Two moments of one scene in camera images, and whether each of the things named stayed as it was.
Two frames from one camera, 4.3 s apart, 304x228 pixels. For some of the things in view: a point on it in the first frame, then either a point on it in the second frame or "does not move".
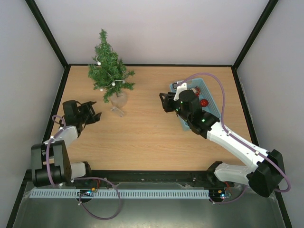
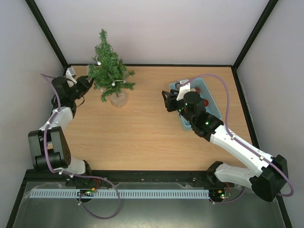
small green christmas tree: (109, 73) does not move
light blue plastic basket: (201, 90) does not move
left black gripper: (88, 106) → (82, 80)
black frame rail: (206, 178) does not move
